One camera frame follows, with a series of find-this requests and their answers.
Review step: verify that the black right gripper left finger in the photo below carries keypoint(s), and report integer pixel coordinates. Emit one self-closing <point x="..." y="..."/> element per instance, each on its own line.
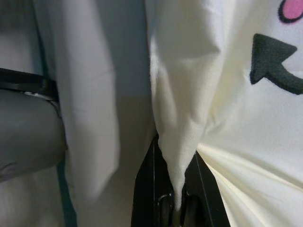
<point x="146" y="189"/>

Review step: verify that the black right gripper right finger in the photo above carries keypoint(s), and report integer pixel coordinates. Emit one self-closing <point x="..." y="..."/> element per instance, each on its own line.
<point x="206" y="194"/>

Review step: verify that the cream cartoon print blanket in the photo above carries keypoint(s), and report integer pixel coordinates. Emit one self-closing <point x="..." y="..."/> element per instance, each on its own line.
<point x="236" y="118"/>

